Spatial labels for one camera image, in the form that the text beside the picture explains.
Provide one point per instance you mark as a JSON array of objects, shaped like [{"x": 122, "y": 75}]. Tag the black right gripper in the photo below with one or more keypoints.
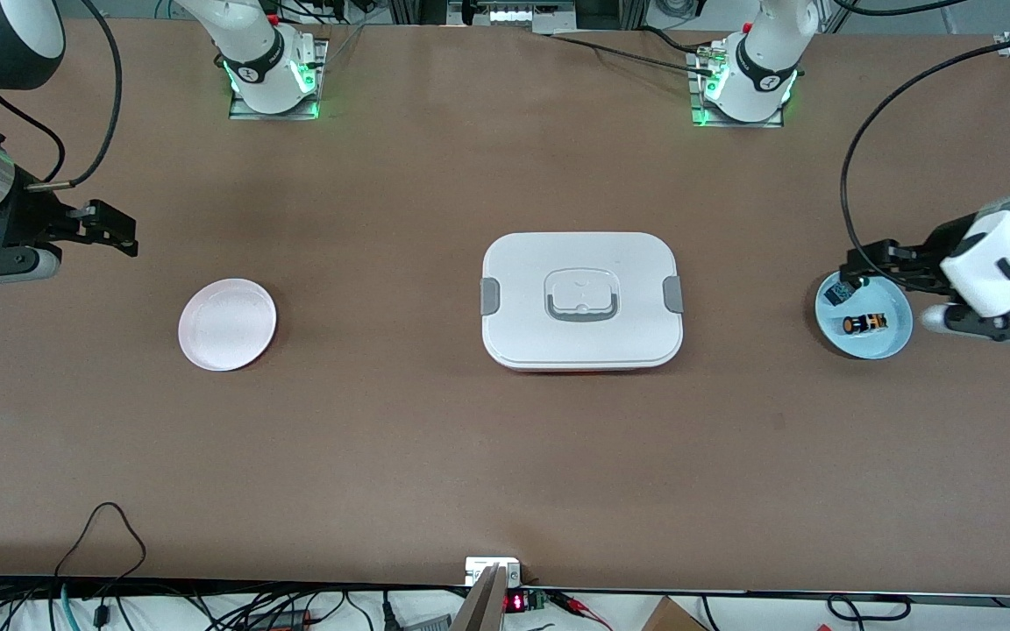
[{"x": 24, "y": 219}]

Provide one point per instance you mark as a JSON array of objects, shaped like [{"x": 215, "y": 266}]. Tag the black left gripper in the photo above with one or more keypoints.
[{"x": 941, "y": 247}]

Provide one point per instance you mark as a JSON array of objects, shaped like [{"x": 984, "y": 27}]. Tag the white lidded box grey latches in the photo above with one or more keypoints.
[{"x": 579, "y": 337}]

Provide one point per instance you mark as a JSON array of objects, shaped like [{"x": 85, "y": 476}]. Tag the small white socket box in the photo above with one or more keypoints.
[{"x": 479, "y": 570}]

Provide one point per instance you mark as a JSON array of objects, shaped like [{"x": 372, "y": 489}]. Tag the light blue round plate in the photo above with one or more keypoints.
[{"x": 873, "y": 347}]

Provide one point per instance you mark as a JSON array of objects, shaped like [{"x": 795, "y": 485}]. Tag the pink round plate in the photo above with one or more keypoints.
[{"x": 229, "y": 324}]

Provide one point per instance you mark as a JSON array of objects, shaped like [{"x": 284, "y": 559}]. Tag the white side table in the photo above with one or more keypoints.
[{"x": 777, "y": 618}]

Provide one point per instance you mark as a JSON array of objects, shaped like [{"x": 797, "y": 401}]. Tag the brown cardboard piece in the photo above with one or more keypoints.
[{"x": 672, "y": 618}]

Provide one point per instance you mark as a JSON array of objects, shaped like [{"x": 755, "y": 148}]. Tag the black power adapter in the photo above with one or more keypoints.
[{"x": 281, "y": 619}]

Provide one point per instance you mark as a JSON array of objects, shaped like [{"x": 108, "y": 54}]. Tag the grey device with light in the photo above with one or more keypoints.
[{"x": 522, "y": 13}]

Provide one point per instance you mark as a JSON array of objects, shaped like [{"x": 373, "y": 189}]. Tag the red clip leads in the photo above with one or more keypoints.
[{"x": 579, "y": 606}]

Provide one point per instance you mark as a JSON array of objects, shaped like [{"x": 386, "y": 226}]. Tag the red digit display module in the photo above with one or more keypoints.
[{"x": 515, "y": 602}]

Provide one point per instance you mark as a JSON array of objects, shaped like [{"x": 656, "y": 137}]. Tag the aluminium profile bar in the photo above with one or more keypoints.
[{"x": 480, "y": 605}]

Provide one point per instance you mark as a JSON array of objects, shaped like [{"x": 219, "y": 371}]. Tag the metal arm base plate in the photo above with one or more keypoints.
[
  {"x": 733, "y": 124},
  {"x": 242, "y": 112}
]

